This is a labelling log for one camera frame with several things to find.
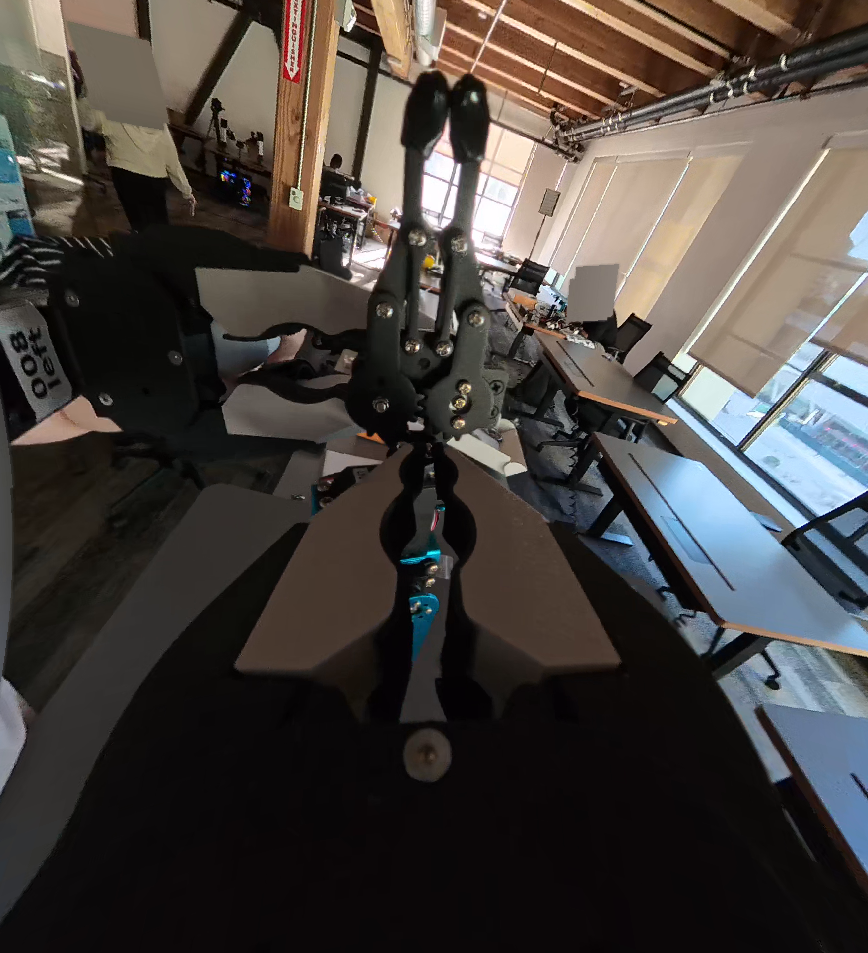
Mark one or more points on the lit computer case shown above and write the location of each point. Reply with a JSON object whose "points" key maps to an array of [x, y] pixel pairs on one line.
{"points": [[236, 186]]}

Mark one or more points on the wooden support post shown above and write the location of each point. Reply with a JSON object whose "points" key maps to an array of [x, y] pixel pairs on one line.
{"points": [[307, 149]]}

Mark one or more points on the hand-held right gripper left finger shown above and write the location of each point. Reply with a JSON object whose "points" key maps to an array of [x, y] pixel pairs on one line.
{"points": [[314, 595]]}

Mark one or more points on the grey desk with slot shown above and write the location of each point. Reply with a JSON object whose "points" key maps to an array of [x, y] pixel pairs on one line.
{"points": [[702, 521], [836, 759], [605, 372]]}

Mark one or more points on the dark desk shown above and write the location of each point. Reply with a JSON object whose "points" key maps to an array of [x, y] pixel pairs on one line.
{"points": [[210, 521]]}

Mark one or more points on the person's left hand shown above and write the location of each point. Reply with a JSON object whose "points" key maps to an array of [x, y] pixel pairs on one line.
{"points": [[69, 417]]}

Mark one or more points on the beige roller window blind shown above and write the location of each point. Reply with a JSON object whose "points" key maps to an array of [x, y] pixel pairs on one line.
{"points": [[679, 231], [612, 208], [791, 283]]}

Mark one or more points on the silver spiral air duct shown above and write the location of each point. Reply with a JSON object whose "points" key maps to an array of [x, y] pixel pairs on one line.
{"points": [[426, 30]]}

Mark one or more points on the blue and black toy robot arm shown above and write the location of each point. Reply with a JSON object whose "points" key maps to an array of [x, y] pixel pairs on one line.
{"points": [[396, 342]]}

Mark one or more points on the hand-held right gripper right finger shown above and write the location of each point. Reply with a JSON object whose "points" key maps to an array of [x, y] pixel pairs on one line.
{"points": [[534, 595]]}

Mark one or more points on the black ceiling pipes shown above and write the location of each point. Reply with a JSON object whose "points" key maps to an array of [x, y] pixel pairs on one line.
{"points": [[776, 71]]}

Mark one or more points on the grey wall box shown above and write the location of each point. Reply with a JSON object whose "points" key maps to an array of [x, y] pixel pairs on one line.
{"points": [[551, 201]]}

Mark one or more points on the black white striped cloth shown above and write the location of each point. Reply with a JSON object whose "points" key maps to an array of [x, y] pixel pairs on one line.
{"points": [[32, 260]]}

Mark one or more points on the red and white wall sign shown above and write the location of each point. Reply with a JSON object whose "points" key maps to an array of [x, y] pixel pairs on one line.
{"points": [[294, 45]]}

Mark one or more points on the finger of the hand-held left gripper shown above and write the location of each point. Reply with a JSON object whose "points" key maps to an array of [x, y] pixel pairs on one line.
{"points": [[285, 417], [285, 294]]}

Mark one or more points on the black office chair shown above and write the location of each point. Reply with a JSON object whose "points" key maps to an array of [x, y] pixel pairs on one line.
{"points": [[661, 376], [850, 536], [635, 331], [530, 275]]}

